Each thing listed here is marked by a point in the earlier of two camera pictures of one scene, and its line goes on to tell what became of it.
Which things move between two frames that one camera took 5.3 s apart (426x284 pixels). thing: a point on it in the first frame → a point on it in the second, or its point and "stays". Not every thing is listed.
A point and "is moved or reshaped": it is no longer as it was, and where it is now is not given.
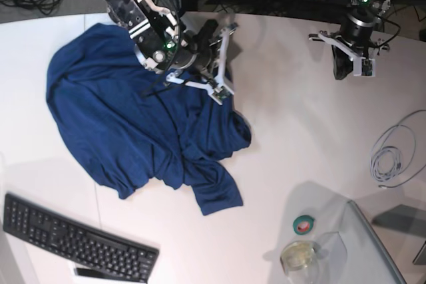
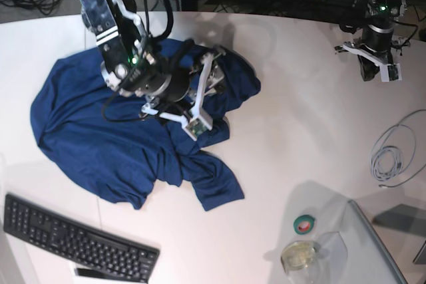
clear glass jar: (299, 261) stays
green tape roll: (303, 225) stays
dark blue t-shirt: (126, 124) is moved or reshaped
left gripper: (198, 52) → (176, 88)
